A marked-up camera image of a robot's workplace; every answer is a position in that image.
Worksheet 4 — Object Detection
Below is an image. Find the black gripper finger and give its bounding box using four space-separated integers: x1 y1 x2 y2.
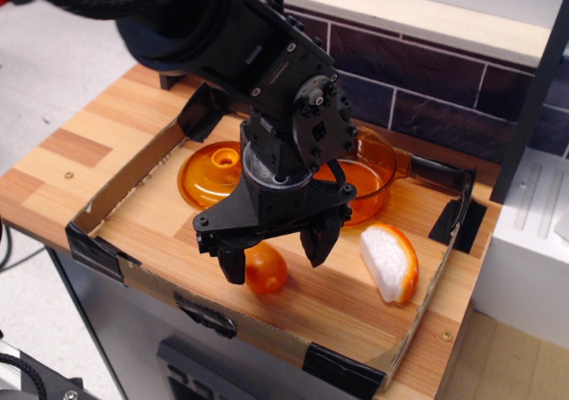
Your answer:
218 248 245 284
300 222 343 268

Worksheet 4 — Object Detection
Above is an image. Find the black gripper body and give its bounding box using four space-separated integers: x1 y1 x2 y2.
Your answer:
193 144 357 254

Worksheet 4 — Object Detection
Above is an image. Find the orange toy carrot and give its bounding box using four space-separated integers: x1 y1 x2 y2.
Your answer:
245 242 288 294

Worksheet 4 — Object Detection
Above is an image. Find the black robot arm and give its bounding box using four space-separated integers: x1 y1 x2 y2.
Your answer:
46 0 357 284

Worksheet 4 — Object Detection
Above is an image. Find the orange transparent pot lid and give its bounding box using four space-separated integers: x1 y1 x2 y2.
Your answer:
177 141 241 211

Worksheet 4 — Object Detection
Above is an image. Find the orange transparent pot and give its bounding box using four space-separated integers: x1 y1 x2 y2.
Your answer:
310 124 413 228

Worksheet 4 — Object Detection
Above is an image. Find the cardboard fence with black tape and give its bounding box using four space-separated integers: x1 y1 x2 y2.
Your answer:
65 82 487 395

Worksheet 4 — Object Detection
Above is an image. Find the white orange toy bread slice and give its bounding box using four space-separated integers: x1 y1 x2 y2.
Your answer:
360 223 419 304

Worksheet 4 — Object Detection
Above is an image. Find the white side block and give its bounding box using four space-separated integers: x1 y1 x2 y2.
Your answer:
473 148 568 347

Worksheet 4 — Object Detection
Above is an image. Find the dark brick backsplash panel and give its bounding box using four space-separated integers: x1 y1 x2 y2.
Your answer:
279 4 569 165

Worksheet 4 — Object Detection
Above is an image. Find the light wooden shelf board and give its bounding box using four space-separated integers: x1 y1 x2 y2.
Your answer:
285 0 551 68

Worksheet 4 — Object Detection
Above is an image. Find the black left shelf post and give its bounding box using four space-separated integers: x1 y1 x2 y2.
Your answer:
158 73 186 91

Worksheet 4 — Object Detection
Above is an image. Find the black shelf post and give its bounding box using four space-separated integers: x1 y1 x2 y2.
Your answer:
158 73 186 91
490 0 568 204

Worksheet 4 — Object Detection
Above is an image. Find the black cable bundle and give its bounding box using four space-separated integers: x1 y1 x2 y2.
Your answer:
0 350 50 400

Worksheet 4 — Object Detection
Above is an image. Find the black right shelf post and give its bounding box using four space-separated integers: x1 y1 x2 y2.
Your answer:
490 0 568 204

